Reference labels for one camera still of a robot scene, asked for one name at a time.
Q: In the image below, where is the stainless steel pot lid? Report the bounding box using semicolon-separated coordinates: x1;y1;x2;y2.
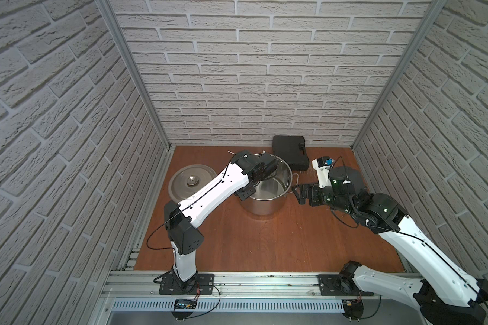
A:
168;165;217;203

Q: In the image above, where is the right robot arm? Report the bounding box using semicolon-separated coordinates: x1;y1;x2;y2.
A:
292;166;488;324

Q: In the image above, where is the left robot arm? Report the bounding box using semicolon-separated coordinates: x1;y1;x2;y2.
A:
163;150;279;284

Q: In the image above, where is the black plastic tool case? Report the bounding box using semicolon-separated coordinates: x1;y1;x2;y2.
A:
272;135;309;171

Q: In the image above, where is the right controller board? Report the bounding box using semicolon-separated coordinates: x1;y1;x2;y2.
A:
342;300;364;320

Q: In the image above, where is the controller board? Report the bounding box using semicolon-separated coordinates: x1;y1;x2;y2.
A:
342;300;364;320
174;299;197;311

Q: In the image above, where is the left controller board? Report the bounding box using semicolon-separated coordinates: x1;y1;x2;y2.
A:
174;299;197;311

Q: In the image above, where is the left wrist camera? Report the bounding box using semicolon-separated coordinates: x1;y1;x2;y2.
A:
235;184;256;201

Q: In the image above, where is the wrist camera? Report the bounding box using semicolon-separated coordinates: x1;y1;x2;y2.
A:
312;156;335;188
235;184;256;201

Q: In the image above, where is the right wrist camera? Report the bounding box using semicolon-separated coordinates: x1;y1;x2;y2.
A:
312;156;335;188

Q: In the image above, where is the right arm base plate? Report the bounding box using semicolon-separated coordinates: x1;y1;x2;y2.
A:
317;274;374;297

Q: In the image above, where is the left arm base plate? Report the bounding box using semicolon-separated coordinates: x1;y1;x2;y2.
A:
155;271;215;295

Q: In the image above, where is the aluminium front rail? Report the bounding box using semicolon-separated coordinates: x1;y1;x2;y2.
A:
100;271;347;299

